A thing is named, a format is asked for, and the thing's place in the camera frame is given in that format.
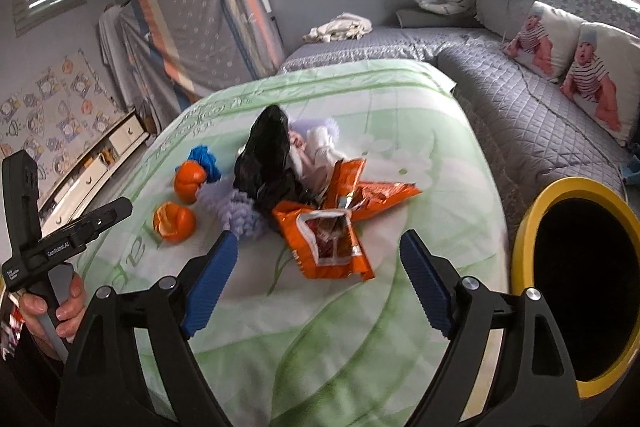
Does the orange peel piece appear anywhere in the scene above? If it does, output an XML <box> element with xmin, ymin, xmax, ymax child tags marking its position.
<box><xmin>152</xmin><ymin>202</ymin><xmax>196</xmax><ymax>244</ymax></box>

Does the baby print pillow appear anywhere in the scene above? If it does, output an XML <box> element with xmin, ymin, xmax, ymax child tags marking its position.
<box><xmin>560</xmin><ymin>23</ymin><xmax>639</xmax><ymax>146</ymax></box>
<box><xmin>503</xmin><ymin>1</ymin><xmax>585</xmax><ymax>81</ymax></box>

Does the grey plain pillow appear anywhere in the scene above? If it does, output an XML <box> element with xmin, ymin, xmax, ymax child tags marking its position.
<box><xmin>475</xmin><ymin>0</ymin><xmax>536</xmax><ymax>40</ymax></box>

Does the baby print pillow near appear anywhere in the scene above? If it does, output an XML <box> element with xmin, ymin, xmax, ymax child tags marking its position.
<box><xmin>560</xmin><ymin>23</ymin><xmax>639</xmax><ymax>146</ymax></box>

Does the cartoon patterned wall mat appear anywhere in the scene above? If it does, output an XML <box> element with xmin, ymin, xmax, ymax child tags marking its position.
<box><xmin>1</xmin><ymin>51</ymin><xmax>125</xmax><ymax>198</ymax></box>

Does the orange snack bag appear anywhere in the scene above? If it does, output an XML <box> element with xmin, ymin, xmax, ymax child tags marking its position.
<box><xmin>272</xmin><ymin>158</ymin><xmax>421</xmax><ymax>281</ymax></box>

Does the black plastic bag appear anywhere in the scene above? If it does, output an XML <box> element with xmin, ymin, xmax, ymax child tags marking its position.
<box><xmin>233</xmin><ymin>105</ymin><xmax>309</xmax><ymax>218</ymax></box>

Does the purple fluffy mesh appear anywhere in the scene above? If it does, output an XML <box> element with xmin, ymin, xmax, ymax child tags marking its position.
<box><xmin>196</xmin><ymin>176</ymin><xmax>267</xmax><ymax>239</ymax></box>

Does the baby print pillow far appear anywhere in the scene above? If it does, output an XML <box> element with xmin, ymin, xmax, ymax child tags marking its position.
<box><xmin>503</xmin><ymin>1</ymin><xmax>585</xmax><ymax>81</ymax></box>

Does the person's left hand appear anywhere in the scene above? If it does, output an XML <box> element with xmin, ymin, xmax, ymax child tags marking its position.
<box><xmin>18</xmin><ymin>273</ymin><xmax>87</xmax><ymax>360</ymax></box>

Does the whole orange peel ball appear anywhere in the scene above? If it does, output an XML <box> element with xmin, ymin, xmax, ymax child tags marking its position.
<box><xmin>174</xmin><ymin>159</ymin><xmax>207</xmax><ymax>205</ymax></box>

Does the yellow rimmed trash bin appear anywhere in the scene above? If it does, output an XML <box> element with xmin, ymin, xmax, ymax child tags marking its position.
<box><xmin>511</xmin><ymin>176</ymin><xmax>639</xmax><ymax>399</ymax></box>

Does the striped sheet covered wardrobe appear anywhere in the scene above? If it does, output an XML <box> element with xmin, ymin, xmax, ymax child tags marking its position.
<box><xmin>99</xmin><ymin>0</ymin><xmax>284</xmax><ymax>131</ymax></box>

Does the cream crumpled cloth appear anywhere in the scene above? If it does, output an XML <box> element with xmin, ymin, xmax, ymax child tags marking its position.
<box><xmin>303</xmin><ymin>12</ymin><xmax>372</xmax><ymax>43</ymax></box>

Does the pink crumpled paper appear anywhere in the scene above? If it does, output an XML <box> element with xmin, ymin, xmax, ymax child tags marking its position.
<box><xmin>288</xmin><ymin>130</ymin><xmax>308</xmax><ymax>178</ymax></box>

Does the white crumpled tissue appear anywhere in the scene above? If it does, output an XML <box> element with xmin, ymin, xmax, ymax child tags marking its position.
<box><xmin>306</xmin><ymin>126</ymin><xmax>347</xmax><ymax>168</ymax></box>

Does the grey quilted sofa bed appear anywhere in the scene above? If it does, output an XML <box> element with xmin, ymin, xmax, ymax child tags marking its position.
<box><xmin>280</xmin><ymin>0</ymin><xmax>639</xmax><ymax>235</ymax></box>

